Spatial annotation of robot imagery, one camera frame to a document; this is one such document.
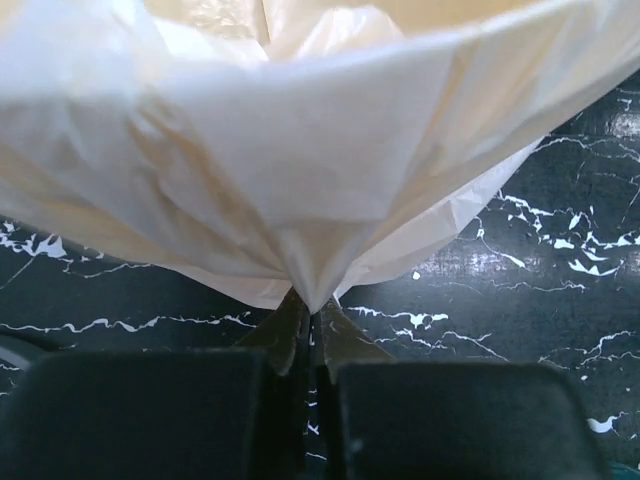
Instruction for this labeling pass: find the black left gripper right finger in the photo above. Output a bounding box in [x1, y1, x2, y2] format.
[313, 301, 605, 479]

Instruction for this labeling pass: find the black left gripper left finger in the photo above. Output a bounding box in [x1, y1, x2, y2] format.
[1, 292, 306, 479]

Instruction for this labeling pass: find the detached white trash bag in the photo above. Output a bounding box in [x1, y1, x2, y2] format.
[1, 1, 639, 311]

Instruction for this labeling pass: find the clear blue plastic tub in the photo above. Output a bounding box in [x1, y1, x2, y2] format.
[609, 462, 640, 480]

